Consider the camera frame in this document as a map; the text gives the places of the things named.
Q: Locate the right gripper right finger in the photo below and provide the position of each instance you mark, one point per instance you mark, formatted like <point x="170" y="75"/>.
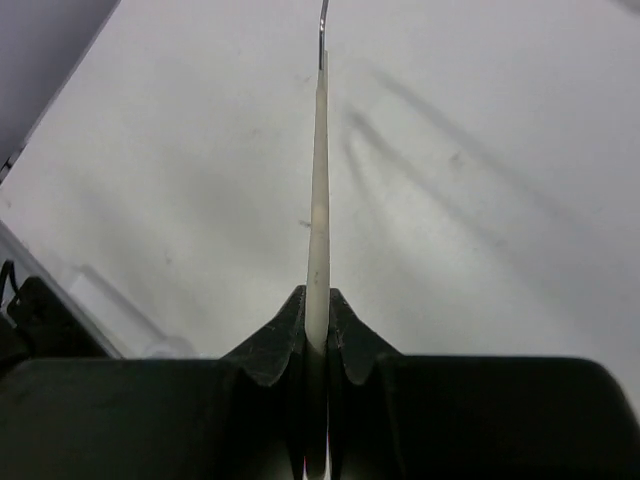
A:
<point x="401" y="416"/>

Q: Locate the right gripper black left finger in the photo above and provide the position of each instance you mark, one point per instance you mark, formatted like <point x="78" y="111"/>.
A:
<point x="69" y="411"/>

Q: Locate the wooden multi-bar hanger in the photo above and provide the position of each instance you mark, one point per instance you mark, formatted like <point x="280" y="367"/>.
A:
<point x="317" y="297"/>

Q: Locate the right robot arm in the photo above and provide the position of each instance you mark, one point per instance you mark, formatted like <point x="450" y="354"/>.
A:
<point x="70" y="411"/>

